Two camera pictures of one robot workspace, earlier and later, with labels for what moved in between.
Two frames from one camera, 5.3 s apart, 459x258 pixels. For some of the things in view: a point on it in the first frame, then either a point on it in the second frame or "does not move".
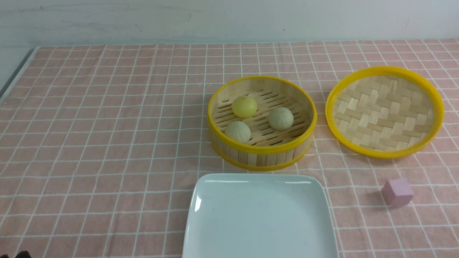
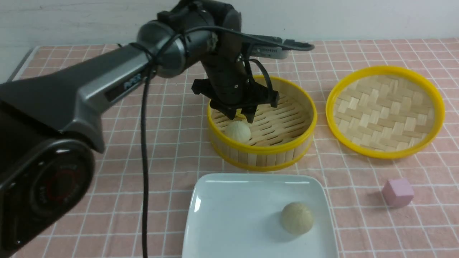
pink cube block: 398,192 does not move
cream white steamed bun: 238,130 does not move
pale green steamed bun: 280,119 -> 297,218
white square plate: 258,215 does not move
